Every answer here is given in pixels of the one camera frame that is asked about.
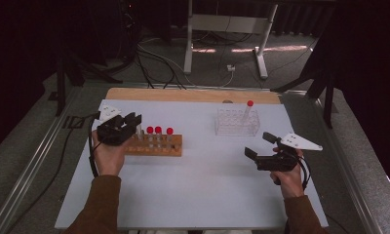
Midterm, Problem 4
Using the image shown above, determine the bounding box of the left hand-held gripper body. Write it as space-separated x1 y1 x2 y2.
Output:
97 104 137 145

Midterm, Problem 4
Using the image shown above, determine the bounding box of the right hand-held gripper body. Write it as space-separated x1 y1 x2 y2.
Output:
255 132 324 173

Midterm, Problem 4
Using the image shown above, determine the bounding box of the clear plastic test tube rack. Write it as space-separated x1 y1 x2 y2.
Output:
214 107 261 137

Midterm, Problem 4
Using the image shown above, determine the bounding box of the wooden test tube rack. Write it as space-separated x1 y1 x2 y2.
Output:
123 133 183 158

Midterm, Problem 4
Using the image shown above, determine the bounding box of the person's right hand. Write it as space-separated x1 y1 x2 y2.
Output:
270 152 306 200

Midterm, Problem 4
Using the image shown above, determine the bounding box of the person's left hand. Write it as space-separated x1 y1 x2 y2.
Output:
92 130 130 177

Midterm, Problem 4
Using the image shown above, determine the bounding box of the white table sheet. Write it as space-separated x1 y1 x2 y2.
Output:
55 98 329 230

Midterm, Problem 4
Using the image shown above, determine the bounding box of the black angled stand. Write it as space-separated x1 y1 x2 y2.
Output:
270 32 337 130

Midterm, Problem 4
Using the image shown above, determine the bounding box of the black tripod stand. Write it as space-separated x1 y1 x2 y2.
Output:
55 48 123 117

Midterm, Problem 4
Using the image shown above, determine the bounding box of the dark equipment rack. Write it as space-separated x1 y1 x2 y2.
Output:
118 0 142 62

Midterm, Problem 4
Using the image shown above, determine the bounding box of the white metal stand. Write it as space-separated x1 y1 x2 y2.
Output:
182 0 279 80

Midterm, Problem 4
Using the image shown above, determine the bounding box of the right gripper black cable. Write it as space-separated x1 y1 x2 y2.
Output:
293 155 313 191

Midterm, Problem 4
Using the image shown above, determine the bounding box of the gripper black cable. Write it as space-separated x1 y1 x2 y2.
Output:
88 112 101 178
293 155 313 191

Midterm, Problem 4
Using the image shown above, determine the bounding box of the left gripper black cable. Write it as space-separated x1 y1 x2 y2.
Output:
88 112 101 178

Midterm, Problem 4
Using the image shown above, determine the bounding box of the bundle of black cables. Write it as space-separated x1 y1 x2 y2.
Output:
134 42 187 91

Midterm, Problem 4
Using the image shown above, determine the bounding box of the black floor cable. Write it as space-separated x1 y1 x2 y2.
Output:
4 112 98 234

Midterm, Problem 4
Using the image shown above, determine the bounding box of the aluminium frame rail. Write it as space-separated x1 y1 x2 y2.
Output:
0 87 82 234
311 97 382 234

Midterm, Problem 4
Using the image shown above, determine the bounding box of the white floor cable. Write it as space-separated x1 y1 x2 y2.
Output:
137 37 199 87

